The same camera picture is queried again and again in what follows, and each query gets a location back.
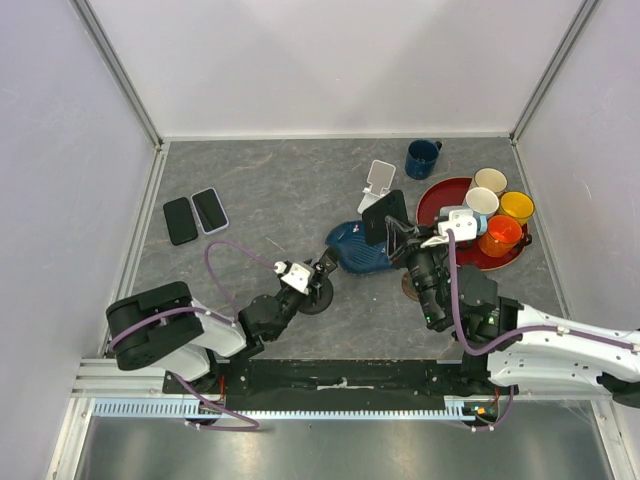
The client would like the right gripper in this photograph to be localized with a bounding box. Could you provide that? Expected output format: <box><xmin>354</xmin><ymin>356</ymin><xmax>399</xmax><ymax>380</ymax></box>
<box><xmin>384</xmin><ymin>215</ymin><xmax>453</xmax><ymax>327</ymax></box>

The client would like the black phone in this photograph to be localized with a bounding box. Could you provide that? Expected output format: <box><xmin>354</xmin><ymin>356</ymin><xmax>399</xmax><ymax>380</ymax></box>
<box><xmin>163</xmin><ymin>197</ymin><xmax>198</xmax><ymax>246</ymax></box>
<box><xmin>362</xmin><ymin>189</ymin><xmax>408</xmax><ymax>246</ymax></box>

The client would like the purple case phone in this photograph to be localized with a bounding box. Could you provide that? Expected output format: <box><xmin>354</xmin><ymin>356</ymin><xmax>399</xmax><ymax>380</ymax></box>
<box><xmin>191</xmin><ymin>187</ymin><xmax>230</xmax><ymax>235</ymax></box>

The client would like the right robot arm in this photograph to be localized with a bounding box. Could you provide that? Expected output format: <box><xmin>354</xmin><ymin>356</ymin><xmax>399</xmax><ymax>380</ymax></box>
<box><xmin>385</xmin><ymin>209</ymin><xmax>639</xmax><ymax>408</ymax></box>

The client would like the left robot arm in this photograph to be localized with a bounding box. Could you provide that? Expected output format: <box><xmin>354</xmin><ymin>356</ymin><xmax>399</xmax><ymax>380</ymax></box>
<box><xmin>106</xmin><ymin>247</ymin><xmax>340</xmax><ymax>393</ymax></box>

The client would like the white phone stand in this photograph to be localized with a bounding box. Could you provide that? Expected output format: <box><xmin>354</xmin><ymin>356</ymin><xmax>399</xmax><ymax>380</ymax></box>
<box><xmin>357</xmin><ymin>159</ymin><xmax>396</xmax><ymax>214</ymax></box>

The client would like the blue leaf dish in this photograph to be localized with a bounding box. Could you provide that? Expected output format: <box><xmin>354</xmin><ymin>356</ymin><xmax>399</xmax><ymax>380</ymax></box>
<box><xmin>325</xmin><ymin>220</ymin><xmax>394</xmax><ymax>275</ymax></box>

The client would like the red round tray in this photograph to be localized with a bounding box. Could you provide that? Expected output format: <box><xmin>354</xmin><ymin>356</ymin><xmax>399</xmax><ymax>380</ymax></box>
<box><xmin>416</xmin><ymin>177</ymin><xmax>531</xmax><ymax>271</ymax></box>

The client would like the dark blue mug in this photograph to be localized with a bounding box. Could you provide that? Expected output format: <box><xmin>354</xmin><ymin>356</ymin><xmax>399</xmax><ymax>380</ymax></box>
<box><xmin>405</xmin><ymin>139</ymin><xmax>442</xmax><ymax>180</ymax></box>

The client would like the light blue mug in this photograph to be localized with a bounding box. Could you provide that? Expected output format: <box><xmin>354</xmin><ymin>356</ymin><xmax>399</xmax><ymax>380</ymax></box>
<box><xmin>463</xmin><ymin>187</ymin><xmax>499</xmax><ymax>236</ymax></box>

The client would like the cream mug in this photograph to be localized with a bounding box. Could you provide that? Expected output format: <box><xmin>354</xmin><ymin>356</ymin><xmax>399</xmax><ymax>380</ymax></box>
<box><xmin>471</xmin><ymin>168</ymin><xmax>508</xmax><ymax>198</ymax></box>

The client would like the orange mug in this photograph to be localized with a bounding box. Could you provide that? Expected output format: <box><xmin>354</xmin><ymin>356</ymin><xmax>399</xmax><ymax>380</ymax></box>
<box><xmin>478</xmin><ymin>215</ymin><xmax>532</xmax><ymax>258</ymax></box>

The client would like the yellow mug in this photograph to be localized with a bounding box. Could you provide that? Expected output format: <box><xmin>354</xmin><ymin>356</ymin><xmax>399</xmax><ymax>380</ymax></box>
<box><xmin>498</xmin><ymin>191</ymin><xmax>535</xmax><ymax>226</ymax></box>

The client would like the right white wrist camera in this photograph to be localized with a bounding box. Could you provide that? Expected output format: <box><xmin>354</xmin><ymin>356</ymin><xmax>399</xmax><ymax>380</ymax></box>
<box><xmin>420</xmin><ymin>208</ymin><xmax>478</xmax><ymax>248</ymax></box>

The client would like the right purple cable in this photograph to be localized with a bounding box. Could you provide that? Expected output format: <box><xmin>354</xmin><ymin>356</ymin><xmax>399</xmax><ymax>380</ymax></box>
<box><xmin>446</xmin><ymin>229</ymin><xmax>640</xmax><ymax>357</ymax></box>

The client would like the purple cable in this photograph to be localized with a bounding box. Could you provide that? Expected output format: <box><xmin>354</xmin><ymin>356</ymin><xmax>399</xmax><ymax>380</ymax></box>
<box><xmin>109</xmin><ymin>240</ymin><xmax>281</xmax><ymax>431</ymax></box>
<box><xmin>446</xmin><ymin>229</ymin><xmax>640</xmax><ymax>357</ymax></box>

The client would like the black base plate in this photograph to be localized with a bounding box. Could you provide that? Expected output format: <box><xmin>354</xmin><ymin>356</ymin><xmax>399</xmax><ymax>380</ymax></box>
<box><xmin>191</xmin><ymin>359</ymin><xmax>509</xmax><ymax>412</ymax></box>

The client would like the slotted cable duct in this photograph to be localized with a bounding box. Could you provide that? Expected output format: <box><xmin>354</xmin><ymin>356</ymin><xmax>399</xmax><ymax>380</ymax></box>
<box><xmin>93</xmin><ymin>398</ymin><xmax>475</xmax><ymax>421</ymax></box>

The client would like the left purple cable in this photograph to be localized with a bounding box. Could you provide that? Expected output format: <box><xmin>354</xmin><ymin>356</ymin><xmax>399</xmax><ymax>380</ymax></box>
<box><xmin>109</xmin><ymin>240</ymin><xmax>281</xmax><ymax>431</ymax></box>

